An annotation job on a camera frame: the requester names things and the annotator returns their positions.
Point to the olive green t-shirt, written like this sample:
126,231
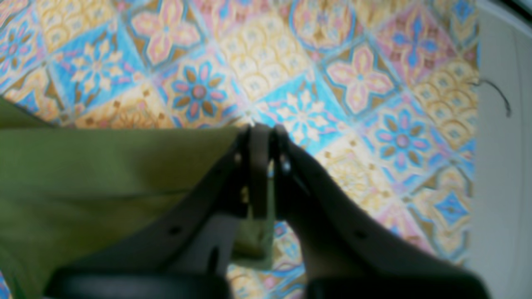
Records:
66,193

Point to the colourful patterned tablecloth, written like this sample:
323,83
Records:
378,91

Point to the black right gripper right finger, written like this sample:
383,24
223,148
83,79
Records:
347,254

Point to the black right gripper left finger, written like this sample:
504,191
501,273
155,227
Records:
184,254

